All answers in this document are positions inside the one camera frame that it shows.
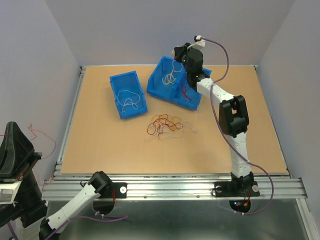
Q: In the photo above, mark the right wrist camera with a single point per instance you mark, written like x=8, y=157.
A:
x=198, y=44

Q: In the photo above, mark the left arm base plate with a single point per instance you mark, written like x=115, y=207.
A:
x=118, y=191

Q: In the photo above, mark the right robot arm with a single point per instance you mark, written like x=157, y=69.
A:
x=232, y=119

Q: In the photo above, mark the blue double-compartment bin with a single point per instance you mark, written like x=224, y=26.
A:
x=169, y=82

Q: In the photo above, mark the small blue bin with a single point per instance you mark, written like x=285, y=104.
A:
x=128, y=94

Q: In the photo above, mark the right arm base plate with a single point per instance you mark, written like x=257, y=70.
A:
x=227, y=189

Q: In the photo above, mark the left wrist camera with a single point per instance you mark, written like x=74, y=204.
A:
x=8, y=192

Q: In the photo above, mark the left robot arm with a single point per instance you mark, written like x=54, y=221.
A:
x=51, y=226

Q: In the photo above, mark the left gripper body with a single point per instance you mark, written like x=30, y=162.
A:
x=30, y=190

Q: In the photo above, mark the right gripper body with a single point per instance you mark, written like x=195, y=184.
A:
x=181, y=55

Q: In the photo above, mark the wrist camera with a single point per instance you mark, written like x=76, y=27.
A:
x=198, y=44
x=8, y=192

